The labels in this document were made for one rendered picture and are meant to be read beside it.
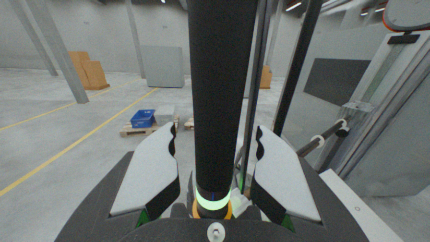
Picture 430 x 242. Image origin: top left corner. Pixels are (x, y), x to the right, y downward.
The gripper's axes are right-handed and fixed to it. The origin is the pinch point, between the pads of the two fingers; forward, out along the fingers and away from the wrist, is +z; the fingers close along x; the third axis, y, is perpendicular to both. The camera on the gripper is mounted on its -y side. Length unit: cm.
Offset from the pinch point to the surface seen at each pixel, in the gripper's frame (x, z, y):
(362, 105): 53, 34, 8
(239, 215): 3.4, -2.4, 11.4
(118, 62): -822, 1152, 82
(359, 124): 49, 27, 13
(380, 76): 56, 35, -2
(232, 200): 2.7, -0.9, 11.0
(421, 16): 57, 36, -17
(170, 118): -104, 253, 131
